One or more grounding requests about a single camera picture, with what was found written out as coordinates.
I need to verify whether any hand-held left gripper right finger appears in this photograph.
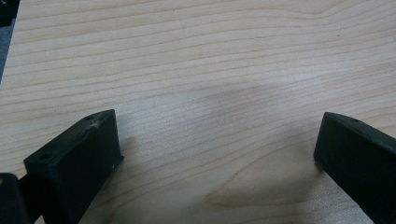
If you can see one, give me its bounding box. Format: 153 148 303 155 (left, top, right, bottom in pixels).
313 111 396 224

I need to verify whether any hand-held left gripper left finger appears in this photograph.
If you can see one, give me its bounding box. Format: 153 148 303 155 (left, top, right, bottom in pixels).
23 108 125 224

